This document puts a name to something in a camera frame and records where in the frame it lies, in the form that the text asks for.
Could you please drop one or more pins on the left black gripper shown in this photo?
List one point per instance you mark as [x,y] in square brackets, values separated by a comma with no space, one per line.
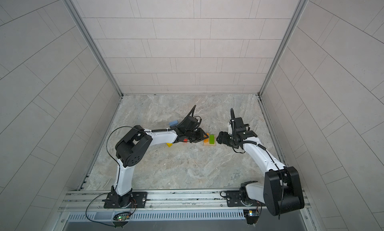
[200,135]

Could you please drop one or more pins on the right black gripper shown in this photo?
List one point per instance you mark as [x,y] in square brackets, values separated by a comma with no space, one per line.
[222,138]

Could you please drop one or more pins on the green wood block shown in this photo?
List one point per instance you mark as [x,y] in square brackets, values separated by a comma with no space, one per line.
[212,139]

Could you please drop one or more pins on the light blue wood block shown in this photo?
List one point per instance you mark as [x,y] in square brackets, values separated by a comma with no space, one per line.
[173,123]

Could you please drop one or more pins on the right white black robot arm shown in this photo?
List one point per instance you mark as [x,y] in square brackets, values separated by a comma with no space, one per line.
[281,190]

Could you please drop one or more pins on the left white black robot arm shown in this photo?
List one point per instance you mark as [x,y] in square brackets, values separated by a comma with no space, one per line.
[131,149]

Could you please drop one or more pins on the left green circuit board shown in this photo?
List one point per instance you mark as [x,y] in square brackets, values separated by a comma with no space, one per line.
[122,217]

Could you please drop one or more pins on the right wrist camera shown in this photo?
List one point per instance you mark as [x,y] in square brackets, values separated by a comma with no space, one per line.
[238,125]

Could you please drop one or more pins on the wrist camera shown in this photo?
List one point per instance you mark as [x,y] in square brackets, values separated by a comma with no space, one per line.
[189,123]
[238,125]

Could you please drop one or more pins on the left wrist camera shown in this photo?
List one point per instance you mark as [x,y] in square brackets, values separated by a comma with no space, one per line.
[189,123]

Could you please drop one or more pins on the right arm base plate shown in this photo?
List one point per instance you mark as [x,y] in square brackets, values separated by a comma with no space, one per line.
[234,199]

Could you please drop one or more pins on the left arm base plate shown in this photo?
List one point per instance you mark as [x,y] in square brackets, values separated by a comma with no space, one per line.
[139,198]

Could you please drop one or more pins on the aluminium mounting rail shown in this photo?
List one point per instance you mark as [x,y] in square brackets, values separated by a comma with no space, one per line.
[198,199]

